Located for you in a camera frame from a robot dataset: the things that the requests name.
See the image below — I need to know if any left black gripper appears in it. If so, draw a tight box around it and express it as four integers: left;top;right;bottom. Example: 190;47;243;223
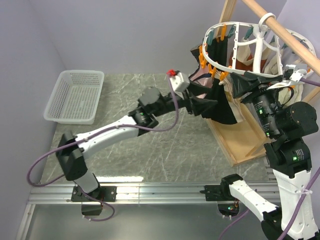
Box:
153;79;218;117

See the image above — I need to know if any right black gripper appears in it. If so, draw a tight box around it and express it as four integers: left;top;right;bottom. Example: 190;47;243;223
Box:
228;69;284;136

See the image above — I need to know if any pink underwear navy trim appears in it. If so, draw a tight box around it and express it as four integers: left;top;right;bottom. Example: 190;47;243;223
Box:
189;66;216;100

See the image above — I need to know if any black boxer briefs tan waistband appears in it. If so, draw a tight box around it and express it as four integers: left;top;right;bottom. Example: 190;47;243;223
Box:
203;78;245;125

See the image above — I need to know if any white round clip hanger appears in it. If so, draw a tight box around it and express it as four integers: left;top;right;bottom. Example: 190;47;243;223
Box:
198;12;317;81

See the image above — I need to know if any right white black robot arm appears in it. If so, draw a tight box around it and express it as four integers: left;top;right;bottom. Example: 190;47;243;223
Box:
220;72;320;240

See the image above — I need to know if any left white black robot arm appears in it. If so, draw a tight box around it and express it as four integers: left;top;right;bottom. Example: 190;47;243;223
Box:
55;71;218;201

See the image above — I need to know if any cream hanging underwear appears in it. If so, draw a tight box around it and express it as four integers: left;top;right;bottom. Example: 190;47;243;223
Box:
236;45;279;75

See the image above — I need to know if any pale green hanging underwear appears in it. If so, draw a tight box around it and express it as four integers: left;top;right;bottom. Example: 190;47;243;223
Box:
278;84;304;107

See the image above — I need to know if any rust orange hanging garment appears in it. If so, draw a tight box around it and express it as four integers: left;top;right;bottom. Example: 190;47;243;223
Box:
228;54;267;72

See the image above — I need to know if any black hanging garment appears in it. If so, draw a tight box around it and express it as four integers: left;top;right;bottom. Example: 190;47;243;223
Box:
190;36;228;69

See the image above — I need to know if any white plastic basket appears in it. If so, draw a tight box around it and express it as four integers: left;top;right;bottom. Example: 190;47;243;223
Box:
43;70;105;125

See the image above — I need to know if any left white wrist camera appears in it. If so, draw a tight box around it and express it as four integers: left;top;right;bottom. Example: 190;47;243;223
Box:
167;69;190;93

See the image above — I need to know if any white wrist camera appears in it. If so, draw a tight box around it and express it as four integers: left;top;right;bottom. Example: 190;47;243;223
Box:
283;63;308;83
167;69;190;93

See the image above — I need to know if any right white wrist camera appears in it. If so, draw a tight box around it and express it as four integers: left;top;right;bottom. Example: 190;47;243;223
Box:
283;63;308;83

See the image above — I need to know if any wooden drying rack frame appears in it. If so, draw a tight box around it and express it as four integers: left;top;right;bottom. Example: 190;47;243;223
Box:
204;0;320;168

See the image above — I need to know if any aluminium mounting rail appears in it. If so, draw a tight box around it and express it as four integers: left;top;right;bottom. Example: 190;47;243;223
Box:
14;162;301;240

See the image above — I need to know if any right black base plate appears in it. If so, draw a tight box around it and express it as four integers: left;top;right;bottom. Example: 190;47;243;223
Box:
199;173;248;218

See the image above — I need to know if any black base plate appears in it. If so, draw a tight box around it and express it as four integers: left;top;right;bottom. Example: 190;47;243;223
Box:
70;186;117;222
199;173;248;218

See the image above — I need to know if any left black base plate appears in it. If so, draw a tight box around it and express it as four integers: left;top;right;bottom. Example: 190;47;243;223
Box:
70;186;117;222

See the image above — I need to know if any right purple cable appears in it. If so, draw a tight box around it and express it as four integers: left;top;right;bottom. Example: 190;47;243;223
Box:
217;76;320;240

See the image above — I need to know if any purple cable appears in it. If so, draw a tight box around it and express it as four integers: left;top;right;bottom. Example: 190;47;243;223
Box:
217;76;320;240
26;82;180;222

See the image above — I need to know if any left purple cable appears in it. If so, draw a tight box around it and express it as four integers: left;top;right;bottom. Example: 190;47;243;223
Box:
26;82;180;222

